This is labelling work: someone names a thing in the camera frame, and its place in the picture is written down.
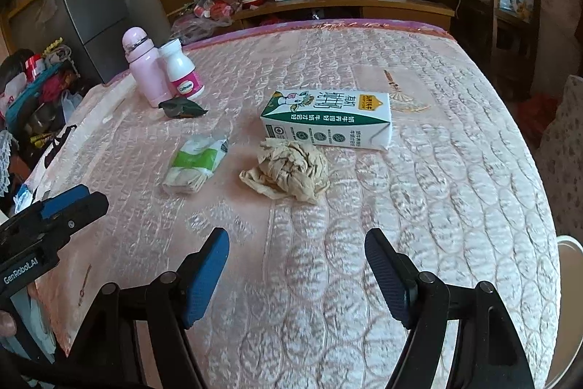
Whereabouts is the grey refrigerator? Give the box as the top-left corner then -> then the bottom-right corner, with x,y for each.
8,0 -> 174,86

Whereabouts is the wooden low cabinet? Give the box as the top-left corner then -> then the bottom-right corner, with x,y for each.
232,0 -> 454,32

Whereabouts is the wooden chair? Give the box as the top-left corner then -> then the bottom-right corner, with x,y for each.
457,0 -> 544,99

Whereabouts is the floral covered sofa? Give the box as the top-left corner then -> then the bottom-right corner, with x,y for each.
536,75 -> 583,242

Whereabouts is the dark crumpled snack wrapper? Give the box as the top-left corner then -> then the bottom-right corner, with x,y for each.
158,97 -> 208,118

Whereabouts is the pink thermos bottle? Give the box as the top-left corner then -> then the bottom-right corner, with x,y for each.
122,27 -> 173,108

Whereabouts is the green white tissue pack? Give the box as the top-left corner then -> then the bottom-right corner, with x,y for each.
162,134 -> 229,194

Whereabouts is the white trash bucket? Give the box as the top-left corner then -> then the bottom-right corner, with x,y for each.
545,235 -> 582,388

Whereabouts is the gloved left hand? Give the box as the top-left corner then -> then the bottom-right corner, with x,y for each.
0,311 -> 18,338

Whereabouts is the green white milk carton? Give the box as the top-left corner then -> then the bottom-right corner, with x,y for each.
261,90 -> 392,150

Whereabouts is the pink quilted mattress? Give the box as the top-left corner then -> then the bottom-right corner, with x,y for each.
31,22 -> 560,388

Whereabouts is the white pill bottle pink label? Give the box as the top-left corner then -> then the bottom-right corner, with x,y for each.
159,39 -> 204,101

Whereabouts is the beige paper ball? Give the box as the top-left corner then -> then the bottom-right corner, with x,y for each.
239,138 -> 330,205

